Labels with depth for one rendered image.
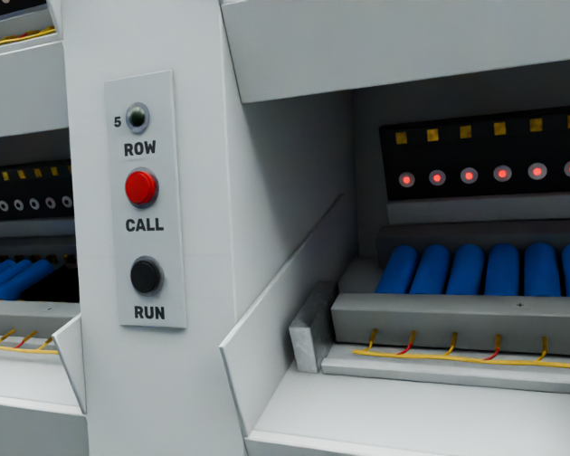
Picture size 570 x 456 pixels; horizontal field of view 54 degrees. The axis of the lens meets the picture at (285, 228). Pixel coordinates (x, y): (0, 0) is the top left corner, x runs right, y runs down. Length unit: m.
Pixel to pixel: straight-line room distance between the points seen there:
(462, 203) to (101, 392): 0.25
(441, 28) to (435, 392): 0.16
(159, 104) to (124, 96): 0.02
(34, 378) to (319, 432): 0.19
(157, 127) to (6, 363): 0.21
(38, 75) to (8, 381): 0.19
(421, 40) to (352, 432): 0.17
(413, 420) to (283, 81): 0.16
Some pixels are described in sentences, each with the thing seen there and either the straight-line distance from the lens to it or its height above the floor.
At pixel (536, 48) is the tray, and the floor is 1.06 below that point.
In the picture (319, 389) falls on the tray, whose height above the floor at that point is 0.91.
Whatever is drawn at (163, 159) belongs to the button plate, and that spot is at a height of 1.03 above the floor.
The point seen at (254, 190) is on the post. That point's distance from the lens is 0.28.
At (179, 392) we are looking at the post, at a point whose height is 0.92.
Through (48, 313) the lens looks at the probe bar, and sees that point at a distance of 0.40.
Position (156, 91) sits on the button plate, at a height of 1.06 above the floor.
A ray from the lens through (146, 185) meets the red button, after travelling 0.27.
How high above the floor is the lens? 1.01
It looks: 2 degrees down
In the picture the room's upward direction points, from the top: 3 degrees counter-clockwise
